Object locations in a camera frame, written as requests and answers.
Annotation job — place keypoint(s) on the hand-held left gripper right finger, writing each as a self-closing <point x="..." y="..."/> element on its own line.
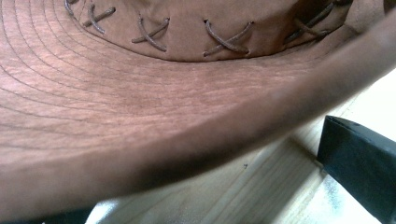
<point x="361" y="161"/>

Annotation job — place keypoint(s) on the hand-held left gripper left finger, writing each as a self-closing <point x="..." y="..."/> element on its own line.
<point x="70" y="216"/>

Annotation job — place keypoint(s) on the brown suede cowboy hat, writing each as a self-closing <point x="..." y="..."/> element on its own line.
<point x="130" y="102"/>

